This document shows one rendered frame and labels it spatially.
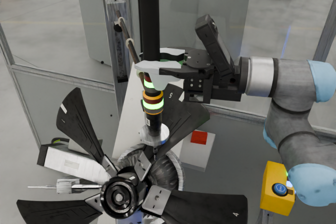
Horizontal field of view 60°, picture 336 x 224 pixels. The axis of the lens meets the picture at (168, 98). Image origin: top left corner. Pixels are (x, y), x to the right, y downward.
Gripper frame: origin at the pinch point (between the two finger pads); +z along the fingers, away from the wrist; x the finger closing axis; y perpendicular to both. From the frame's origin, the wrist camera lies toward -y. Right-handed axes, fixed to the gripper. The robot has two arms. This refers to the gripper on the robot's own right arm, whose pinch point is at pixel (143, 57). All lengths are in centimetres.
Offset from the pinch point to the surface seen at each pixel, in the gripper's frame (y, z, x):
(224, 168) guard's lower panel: 109, -28, 67
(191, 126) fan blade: 25.4, -9.7, 9.4
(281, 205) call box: 62, -42, 14
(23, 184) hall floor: 166, 123, 73
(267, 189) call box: 59, -37, 17
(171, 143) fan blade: 30.3, -4.8, 7.1
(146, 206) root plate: 46.1, 0.7, -3.3
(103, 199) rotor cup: 44.8, 13.0, -4.0
